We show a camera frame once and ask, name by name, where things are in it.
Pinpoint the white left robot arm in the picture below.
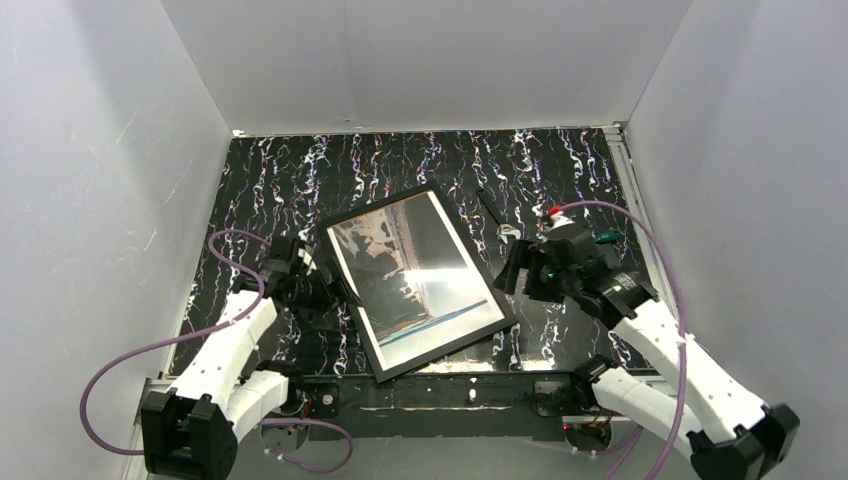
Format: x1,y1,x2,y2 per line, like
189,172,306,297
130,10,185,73
140,233,358,479

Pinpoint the black picture frame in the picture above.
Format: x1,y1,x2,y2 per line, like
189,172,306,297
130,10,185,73
315,181,517,383

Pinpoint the adjustable wrench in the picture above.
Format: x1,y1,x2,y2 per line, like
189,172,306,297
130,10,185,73
476,188,522,244

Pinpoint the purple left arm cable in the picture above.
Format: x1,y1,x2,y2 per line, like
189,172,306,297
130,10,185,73
79,229,355,476

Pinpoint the green handled screwdriver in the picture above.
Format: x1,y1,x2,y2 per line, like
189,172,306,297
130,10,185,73
595,230,625,245

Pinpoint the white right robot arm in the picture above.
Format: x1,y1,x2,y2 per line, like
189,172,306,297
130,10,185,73
494,214,800,479

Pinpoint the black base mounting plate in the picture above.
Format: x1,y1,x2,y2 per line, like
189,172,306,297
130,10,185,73
298,372,605,441

